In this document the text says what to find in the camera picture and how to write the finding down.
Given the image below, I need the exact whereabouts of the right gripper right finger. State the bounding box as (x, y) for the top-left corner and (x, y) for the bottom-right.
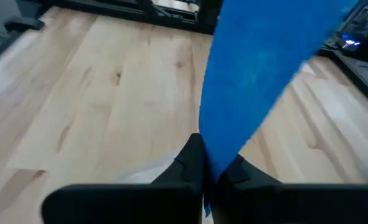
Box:
(208, 154), (368, 224)

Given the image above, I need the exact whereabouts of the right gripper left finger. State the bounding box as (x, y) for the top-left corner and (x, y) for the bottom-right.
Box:
(41, 133), (208, 224)

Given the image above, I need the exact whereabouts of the blue elastic bandage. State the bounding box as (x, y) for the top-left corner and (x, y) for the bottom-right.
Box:
(197, 0), (359, 218)

